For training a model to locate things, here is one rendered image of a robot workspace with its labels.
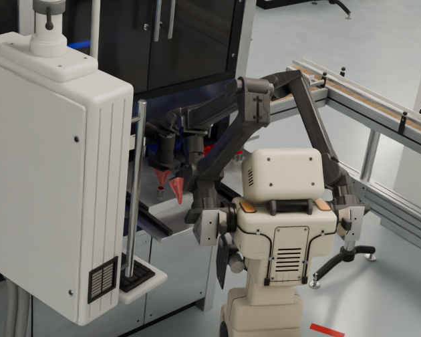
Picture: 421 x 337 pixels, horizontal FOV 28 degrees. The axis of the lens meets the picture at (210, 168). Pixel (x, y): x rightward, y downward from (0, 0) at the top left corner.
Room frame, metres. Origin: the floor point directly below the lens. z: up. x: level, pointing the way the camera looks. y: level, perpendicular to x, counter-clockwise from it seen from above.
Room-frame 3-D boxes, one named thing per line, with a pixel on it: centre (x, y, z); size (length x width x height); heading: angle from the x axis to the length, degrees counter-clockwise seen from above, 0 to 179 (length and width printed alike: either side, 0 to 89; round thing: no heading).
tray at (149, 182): (2.67, 0.22, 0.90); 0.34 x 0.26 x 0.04; 45
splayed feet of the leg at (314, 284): (3.54, -0.74, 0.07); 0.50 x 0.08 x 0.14; 135
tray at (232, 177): (2.83, -0.10, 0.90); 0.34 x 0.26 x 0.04; 44
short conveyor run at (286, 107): (3.48, -0.22, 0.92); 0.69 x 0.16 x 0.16; 135
